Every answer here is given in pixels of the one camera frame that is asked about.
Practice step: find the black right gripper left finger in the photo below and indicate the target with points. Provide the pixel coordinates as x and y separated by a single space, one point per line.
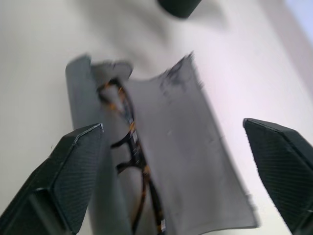
61 176

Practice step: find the tortoiseshell glasses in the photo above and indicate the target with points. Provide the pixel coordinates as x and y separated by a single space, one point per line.
133 147

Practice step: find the dark round cup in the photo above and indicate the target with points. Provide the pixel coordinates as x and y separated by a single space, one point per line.
179 7

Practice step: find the grey glasses case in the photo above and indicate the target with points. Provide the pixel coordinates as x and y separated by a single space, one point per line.
176 137

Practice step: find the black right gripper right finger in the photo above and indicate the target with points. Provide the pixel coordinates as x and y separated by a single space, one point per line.
283 159

